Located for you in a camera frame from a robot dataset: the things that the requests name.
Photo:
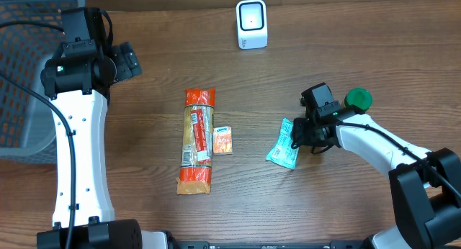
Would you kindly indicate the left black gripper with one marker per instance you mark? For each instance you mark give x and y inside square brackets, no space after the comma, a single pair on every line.
[127,60]

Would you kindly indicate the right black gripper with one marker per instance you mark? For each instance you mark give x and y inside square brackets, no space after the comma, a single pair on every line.
[299,134]

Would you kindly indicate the teal wet wipes pack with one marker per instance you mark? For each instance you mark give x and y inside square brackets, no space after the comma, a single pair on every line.
[282,153]

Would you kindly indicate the green lid jar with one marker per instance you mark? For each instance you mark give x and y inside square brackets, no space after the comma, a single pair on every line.
[360,98]

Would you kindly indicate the small orange tissue pack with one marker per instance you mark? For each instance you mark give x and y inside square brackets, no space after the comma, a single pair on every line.
[222,140]

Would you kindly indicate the red cracker sleeve package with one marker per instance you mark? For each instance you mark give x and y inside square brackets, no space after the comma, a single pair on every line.
[197,144]

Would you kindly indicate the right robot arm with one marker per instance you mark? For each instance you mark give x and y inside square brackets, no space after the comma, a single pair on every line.
[424,184]

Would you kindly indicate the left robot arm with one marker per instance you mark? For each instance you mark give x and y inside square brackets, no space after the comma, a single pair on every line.
[76,83]

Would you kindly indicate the white barcode scanner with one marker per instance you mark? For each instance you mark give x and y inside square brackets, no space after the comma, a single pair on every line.
[251,24]

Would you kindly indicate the grey plastic mesh basket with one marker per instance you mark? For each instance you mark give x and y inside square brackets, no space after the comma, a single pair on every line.
[29,36]

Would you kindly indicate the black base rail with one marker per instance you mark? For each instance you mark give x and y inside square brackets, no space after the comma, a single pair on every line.
[334,244]

